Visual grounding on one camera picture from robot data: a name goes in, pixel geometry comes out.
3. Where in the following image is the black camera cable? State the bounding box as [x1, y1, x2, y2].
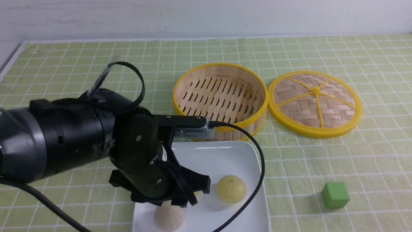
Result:
[0, 61, 266, 232]

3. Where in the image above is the white square plate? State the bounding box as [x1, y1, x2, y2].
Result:
[132, 141, 272, 232]

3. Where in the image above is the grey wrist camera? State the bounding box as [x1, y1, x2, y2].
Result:
[174, 125, 215, 140]

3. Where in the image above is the white steamed bun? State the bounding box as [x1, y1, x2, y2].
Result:
[154, 205, 185, 232]

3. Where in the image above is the green cube block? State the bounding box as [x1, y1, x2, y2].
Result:
[321, 182, 350, 209]

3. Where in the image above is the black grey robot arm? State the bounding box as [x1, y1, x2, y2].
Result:
[1, 89, 211, 208]

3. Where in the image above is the yellow steamed bun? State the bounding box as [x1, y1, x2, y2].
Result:
[216, 175, 247, 204]

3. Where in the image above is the yellow rimmed woven steamer lid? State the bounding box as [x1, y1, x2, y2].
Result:
[268, 71, 362, 139]

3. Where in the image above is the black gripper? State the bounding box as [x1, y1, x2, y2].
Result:
[109, 114, 211, 208]

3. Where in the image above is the yellow rimmed bamboo steamer basket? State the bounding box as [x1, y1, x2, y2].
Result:
[172, 63, 269, 136]

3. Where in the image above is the green checkered tablecloth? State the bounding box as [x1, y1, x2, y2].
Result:
[0, 34, 411, 232]

